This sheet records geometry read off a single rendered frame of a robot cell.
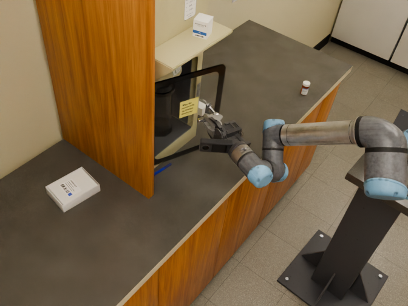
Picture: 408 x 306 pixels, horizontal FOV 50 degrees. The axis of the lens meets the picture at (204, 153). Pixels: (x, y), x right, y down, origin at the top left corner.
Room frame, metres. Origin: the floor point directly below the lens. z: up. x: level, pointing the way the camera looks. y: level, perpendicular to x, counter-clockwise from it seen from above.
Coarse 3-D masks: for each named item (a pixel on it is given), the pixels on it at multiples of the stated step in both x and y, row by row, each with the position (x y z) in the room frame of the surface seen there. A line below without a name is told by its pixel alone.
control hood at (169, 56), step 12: (216, 24) 1.37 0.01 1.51; (180, 36) 1.27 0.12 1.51; (192, 36) 1.28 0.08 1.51; (216, 36) 1.29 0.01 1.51; (156, 48) 1.18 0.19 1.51; (168, 48) 1.19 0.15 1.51; (180, 48) 1.20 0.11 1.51; (192, 48) 1.21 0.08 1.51; (204, 48) 1.22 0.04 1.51; (156, 60) 1.12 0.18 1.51; (168, 60) 1.12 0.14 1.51; (180, 60) 1.13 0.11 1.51; (156, 72) 1.12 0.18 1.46; (168, 72) 1.09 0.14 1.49
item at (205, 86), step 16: (176, 80) 1.20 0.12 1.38; (192, 80) 1.24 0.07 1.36; (208, 80) 1.28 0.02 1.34; (160, 96) 1.17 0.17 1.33; (176, 96) 1.21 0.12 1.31; (192, 96) 1.25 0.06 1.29; (208, 96) 1.29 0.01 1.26; (160, 112) 1.17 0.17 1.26; (176, 112) 1.21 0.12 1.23; (208, 112) 1.29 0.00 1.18; (160, 128) 1.17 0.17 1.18; (176, 128) 1.21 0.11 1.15; (192, 128) 1.25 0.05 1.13; (160, 144) 1.17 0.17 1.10; (176, 144) 1.21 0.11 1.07; (192, 144) 1.26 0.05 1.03; (160, 160) 1.17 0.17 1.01
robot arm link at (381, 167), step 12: (372, 156) 0.91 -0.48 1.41; (384, 156) 0.90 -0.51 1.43; (396, 156) 0.90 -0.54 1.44; (372, 168) 0.89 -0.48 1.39; (384, 168) 0.87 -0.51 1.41; (396, 168) 0.87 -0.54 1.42; (372, 180) 0.86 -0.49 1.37; (384, 180) 0.85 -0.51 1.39; (396, 180) 0.85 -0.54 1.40; (372, 192) 0.84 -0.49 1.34; (384, 192) 0.82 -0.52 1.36; (396, 192) 0.83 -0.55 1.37
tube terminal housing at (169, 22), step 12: (156, 0) 1.19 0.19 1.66; (168, 0) 1.24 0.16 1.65; (180, 0) 1.29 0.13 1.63; (204, 0) 1.39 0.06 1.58; (156, 12) 1.19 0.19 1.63; (168, 12) 1.24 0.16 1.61; (180, 12) 1.29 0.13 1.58; (204, 12) 1.40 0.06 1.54; (156, 24) 1.19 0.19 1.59; (168, 24) 1.24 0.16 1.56; (180, 24) 1.29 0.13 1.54; (192, 24) 1.35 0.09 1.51; (156, 36) 1.19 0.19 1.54; (168, 36) 1.24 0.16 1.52; (192, 60) 1.41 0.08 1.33
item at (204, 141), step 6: (204, 138) 1.10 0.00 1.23; (210, 138) 1.10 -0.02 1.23; (204, 144) 1.08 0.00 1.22; (210, 144) 1.08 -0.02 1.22; (216, 144) 1.08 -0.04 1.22; (222, 144) 1.08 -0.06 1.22; (228, 144) 1.09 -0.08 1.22; (204, 150) 1.08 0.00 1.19; (210, 150) 1.08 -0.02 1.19; (216, 150) 1.08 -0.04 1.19; (222, 150) 1.08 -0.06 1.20; (228, 150) 1.09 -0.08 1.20
